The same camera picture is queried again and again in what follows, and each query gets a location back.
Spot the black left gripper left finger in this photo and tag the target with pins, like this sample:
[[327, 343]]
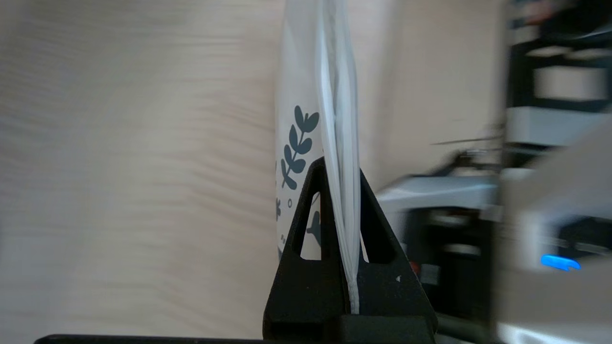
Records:
[[306, 286]]

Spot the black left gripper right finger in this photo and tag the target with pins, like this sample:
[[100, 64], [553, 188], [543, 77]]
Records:
[[387, 296]]

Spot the white horse-print zipper pouch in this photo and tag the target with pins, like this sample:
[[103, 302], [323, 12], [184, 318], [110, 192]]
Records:
[[299, 71]]

